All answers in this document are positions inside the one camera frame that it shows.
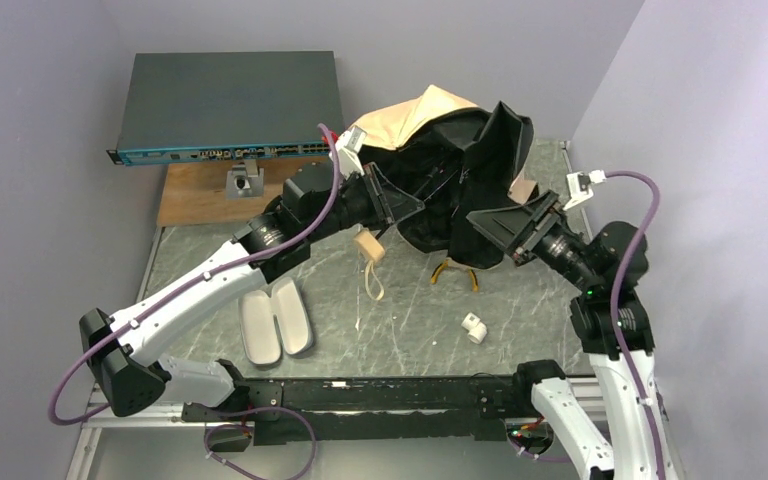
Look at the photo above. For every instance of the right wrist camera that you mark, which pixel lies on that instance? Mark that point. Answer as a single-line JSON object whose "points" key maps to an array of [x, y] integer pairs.
{"points": [[580, 186]]}

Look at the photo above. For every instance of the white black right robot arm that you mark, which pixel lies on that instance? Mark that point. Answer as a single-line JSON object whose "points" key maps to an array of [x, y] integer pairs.
{"points": [[615, 333]]}

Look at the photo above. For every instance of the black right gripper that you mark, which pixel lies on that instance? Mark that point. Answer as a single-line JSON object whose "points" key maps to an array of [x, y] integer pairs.
{"points": [[534, 226]]}

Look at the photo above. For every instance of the white plastic pipe fitting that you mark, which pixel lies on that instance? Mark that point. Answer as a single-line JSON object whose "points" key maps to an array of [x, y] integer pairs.
{"points": [[475, 328]]}

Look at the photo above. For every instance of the beige umbrella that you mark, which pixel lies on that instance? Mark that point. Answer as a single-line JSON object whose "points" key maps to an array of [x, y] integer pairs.
{"points": [[456, 157]]}

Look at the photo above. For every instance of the grey metal stand bracket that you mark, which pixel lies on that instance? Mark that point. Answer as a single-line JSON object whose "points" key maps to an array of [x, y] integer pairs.
{"points": [[245, 179]]}

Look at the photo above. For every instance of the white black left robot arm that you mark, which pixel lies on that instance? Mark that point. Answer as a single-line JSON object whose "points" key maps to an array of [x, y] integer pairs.
{"points": [[126, 351]]}

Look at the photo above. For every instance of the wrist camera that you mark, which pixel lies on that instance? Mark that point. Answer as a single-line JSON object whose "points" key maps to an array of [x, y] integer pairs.
{"points": [[348, 146], [580, 186]]}

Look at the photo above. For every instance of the yellow handled pliers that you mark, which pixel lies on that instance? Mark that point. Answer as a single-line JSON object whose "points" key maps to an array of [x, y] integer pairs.
{"points": [[453, 275]]}

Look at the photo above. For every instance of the grey network switch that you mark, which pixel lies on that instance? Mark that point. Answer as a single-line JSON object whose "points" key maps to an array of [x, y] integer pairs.
{"points": [[213, 106]]}

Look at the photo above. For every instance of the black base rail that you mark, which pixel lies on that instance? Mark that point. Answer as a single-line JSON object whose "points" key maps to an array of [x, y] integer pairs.
{"points": [[281, 410]]}

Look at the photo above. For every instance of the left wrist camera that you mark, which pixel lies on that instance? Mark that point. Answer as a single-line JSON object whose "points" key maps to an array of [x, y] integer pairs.
{"points": [[348, 146]]}

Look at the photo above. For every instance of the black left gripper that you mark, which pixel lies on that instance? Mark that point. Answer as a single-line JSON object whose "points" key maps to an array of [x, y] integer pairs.
{"points": [[376, 198]]}

